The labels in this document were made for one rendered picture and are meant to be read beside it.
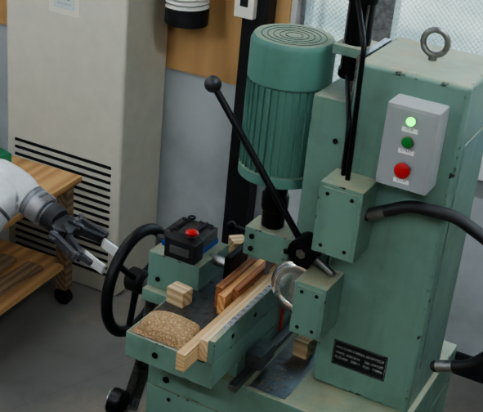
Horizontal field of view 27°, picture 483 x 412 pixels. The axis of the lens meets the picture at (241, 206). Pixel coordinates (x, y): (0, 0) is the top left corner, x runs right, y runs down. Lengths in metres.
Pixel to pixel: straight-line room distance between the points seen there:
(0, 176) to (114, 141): 1.01
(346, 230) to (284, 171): 0.23
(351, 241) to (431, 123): 0.28
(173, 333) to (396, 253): 0.48
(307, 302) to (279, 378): 0.25
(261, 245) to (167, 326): 0.29
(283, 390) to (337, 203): 0.47
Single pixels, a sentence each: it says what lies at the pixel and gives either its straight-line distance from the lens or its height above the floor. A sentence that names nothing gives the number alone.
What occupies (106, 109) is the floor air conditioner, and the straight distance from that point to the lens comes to 3.70.
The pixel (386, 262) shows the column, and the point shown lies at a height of 1.13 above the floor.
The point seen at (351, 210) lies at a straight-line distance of 1.94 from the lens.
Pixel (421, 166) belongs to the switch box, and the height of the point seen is 1.38.
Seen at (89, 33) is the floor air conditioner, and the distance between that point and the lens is 3.66.
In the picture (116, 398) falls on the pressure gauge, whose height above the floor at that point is 0.68.
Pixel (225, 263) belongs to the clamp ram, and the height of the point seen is 0.98.
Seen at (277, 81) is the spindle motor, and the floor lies 1.43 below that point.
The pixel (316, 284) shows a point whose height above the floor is 1.08.
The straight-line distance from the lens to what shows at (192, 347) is 2.06.
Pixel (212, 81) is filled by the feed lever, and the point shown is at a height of 1.42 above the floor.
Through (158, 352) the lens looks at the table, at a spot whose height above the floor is 0.88.
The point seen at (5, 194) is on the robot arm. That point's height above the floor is 0.89.
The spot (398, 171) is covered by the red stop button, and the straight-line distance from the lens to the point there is 1.89.
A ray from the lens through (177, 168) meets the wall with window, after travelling 3.98.
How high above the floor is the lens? 2.09
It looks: 26 degrees down
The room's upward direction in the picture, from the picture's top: 6 degrees clockwise
